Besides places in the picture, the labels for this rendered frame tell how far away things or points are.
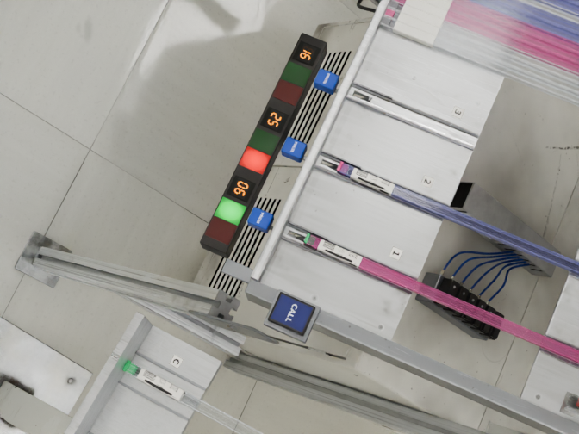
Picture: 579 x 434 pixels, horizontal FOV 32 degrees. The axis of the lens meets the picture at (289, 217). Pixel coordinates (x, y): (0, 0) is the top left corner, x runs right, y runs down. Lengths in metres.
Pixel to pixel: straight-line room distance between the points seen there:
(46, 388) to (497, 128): 0.97
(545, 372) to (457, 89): 0.41
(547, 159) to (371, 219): 0.59
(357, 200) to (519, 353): 0.61
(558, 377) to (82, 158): 1.04
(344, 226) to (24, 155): 0.79
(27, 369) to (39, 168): 0.38
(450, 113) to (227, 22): 0.85
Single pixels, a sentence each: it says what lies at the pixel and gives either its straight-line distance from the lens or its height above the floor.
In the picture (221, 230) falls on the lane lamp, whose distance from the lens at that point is 1.39.
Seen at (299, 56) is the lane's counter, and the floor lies 0.65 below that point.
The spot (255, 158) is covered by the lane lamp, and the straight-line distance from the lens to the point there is 1.42.
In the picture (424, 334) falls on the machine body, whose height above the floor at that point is 0.62.
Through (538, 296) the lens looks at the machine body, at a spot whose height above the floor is 0.62.
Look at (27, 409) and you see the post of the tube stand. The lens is 1.87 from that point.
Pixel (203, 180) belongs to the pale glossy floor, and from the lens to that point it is 2.15.
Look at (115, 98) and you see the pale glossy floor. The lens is 2.05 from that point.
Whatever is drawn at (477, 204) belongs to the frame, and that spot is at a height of 0.66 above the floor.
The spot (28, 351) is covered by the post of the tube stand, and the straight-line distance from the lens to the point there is 2.01.
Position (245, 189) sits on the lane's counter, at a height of 0.66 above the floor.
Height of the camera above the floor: 1.83
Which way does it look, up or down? 53 degrees down
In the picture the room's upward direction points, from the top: 97 degrees clockwise
